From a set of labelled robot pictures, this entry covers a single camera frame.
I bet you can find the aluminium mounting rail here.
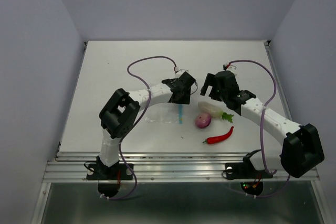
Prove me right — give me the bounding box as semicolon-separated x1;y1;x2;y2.
43;152;322;183

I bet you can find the white radish toy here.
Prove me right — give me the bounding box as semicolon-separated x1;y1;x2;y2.
198;102;234;123

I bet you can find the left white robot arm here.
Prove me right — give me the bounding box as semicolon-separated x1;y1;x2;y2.
96;71;196;179

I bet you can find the red chili pepper toy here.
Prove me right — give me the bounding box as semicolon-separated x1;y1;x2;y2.
203;126;234;145

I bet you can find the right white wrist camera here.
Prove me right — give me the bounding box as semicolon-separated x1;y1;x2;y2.
223;62;237;76

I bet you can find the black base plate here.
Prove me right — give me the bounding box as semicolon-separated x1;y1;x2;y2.
224;163;273;180
84;163;133;180

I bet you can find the purple onion toy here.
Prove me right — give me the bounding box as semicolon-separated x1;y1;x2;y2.
195;113;212;129

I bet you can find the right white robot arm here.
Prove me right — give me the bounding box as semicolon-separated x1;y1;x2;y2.
201;70;325;178

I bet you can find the clear zip top bag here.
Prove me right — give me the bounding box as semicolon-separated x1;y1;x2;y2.
145;103;184;124

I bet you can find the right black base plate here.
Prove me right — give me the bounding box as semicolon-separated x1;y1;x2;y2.
224;163;273;180

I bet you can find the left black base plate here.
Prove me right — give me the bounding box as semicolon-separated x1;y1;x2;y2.
84;163;133;180

